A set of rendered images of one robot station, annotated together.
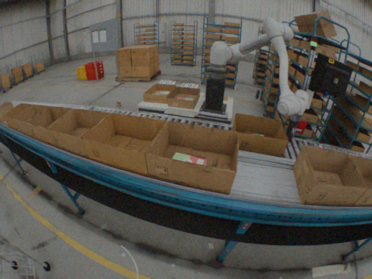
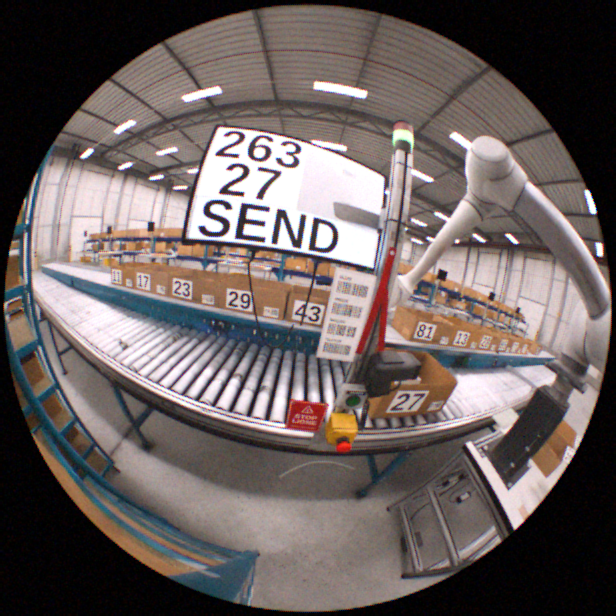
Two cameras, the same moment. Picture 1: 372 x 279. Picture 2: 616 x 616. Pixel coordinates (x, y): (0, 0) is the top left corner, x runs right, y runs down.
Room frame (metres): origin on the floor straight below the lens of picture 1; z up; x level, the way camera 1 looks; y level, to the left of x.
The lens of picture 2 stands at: (1.50, -1.20, 1.25)
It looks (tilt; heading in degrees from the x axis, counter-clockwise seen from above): 16 degrees down; 163
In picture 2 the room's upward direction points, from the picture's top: 11 degrees clockwise
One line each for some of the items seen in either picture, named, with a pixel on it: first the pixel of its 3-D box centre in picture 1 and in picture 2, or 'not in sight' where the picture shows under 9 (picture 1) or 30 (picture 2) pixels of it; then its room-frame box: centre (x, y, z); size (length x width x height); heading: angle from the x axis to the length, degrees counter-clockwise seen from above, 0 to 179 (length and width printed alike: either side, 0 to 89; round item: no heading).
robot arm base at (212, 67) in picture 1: (215, 66); (572, 367); (1.68, -0.27, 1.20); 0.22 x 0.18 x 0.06; 71
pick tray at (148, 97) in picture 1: (160, 92); (555, 430); (1.93, 0.31, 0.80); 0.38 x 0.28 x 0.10; 167
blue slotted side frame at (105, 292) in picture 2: not in sight; (296, 345); (0.62, -0.95, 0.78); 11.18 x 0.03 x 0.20; 76
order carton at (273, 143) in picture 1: (258, 135); (405, 380); (1.04, -0.55, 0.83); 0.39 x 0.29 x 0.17; 78
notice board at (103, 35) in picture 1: (104, 52); not in sight; (5.10, 2.55, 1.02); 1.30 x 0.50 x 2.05; 64
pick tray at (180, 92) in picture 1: (185, 97); (541, 439); (1.81, 0.02, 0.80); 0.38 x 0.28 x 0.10; 167
